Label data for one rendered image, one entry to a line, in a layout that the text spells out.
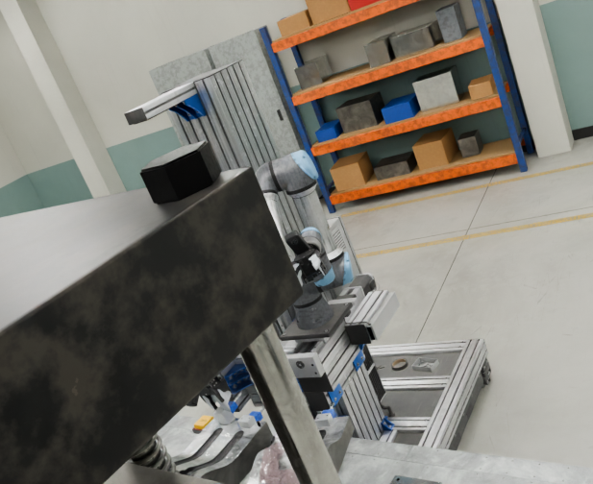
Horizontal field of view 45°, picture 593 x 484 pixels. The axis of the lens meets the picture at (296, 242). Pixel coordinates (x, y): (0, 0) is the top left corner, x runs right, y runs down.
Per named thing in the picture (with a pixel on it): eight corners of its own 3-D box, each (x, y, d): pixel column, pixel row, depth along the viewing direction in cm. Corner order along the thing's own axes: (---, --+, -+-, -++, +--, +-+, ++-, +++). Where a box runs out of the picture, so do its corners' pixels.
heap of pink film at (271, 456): (279, 444, 241) (271, 424, 239) (327, 439, 234) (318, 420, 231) (252, 499, 219) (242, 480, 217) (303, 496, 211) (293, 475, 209)
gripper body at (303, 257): (327, 275, 218) (327, 259, 229) (313, 252, 215) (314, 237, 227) (305, 285, 219) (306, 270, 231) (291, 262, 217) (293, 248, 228)
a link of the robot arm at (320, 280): (306, 283, 247) (294, 256, 244) (336, 274, 245) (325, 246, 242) (306, 293, 240) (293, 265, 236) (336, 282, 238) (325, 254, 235)
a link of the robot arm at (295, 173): (321, 285, 278) (269, 157, 261) (358, 273, 276) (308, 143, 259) (321, 298, 267) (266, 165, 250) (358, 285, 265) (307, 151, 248)
